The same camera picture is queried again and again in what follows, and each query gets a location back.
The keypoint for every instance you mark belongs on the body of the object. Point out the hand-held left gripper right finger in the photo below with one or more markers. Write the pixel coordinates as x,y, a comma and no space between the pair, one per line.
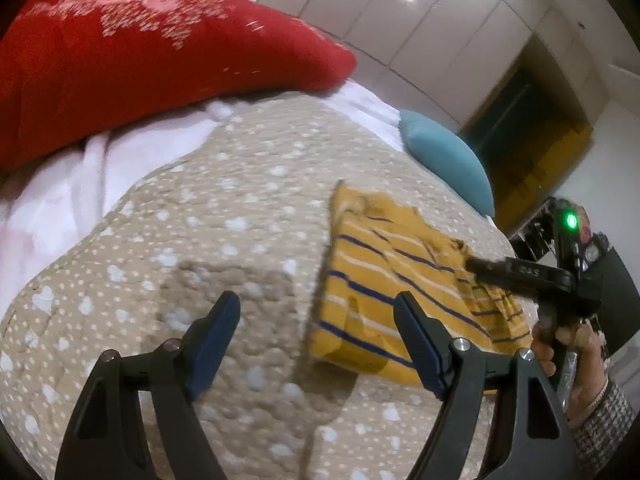
419,345

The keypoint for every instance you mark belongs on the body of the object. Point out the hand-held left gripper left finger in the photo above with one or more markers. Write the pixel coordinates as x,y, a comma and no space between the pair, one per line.
216,337

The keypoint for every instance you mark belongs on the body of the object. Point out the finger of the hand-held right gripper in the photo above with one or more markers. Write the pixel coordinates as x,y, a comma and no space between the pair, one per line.
520,272

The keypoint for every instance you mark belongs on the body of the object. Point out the yellow striped knit garment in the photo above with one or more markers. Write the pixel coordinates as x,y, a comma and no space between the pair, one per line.
370,280

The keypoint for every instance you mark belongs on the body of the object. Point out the person's right forearm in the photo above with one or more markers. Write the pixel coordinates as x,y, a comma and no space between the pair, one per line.
602,435

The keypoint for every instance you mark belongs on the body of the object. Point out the person's right hand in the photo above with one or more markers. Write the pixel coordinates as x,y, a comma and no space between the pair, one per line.
592,365

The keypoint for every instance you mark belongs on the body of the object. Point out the dark flat screen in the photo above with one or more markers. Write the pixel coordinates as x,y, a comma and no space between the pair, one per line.
622,300

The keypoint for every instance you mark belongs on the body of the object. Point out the yellow wooden door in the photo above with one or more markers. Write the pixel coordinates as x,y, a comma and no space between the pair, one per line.
545,165

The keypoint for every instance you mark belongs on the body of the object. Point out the beige dotted quilt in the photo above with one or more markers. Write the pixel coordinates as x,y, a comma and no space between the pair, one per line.
225,220

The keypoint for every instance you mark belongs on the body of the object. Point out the teal pillow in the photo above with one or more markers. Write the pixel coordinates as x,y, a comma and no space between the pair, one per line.
447,155

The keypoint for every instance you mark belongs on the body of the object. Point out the white bed sheet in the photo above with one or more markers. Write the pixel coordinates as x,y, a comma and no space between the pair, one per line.
125,155

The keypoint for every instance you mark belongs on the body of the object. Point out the beige panelled wardrobe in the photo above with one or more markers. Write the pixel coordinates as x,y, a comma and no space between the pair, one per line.
400,30

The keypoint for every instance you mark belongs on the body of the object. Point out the red bolster pillow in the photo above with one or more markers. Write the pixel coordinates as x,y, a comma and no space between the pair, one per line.
125,55

